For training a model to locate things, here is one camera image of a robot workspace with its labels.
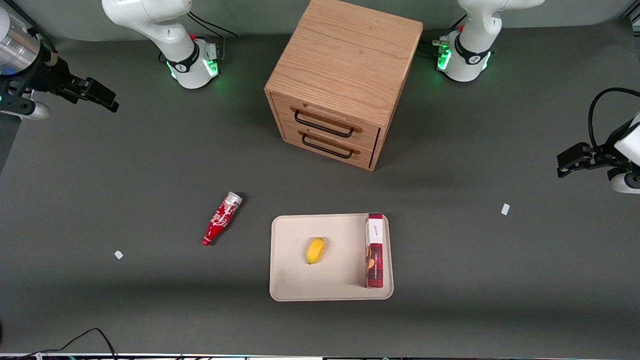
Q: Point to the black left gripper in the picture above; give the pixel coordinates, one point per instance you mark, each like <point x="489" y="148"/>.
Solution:
<point x="601" y="153"/>

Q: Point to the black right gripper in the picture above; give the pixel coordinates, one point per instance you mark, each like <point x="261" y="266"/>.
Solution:
<point x="54" y="75"/>

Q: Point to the red coke bottle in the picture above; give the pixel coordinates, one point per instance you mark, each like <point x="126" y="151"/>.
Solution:
<point x="220" y="222"/>

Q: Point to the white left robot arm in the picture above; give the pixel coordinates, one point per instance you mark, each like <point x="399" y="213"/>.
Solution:
<point x="475" y="50"/>

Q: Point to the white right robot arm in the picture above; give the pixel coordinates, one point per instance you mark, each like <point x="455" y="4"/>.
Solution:
<point x="175" y="30"/>

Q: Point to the beige plastic tray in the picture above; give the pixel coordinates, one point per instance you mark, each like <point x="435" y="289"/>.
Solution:
<point x="340" y="280"/>

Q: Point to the wooden drawer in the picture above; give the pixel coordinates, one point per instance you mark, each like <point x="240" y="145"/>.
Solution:
<point x="325" y="147"/>
<point x="320" y="117"/>

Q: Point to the red cookie box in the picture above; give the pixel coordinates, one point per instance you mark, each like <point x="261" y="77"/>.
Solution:
<point x="374" y="250"/>

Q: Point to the wooden drawer cabinet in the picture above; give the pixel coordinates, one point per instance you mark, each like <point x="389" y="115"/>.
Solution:
<point x="345" y="60"/>

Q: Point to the yellow lemon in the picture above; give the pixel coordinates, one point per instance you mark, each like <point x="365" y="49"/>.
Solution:
<point x="315" y="250"/>

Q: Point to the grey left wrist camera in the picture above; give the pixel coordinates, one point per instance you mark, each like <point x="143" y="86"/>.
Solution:
<point x="625" y="182"/>

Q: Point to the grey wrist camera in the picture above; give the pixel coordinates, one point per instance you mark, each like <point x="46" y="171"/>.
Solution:
<point x="30" y="110"/>
<point x="625" y="182"/>

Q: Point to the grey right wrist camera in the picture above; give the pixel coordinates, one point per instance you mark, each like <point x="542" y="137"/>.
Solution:
<point x="30" y="110"/>

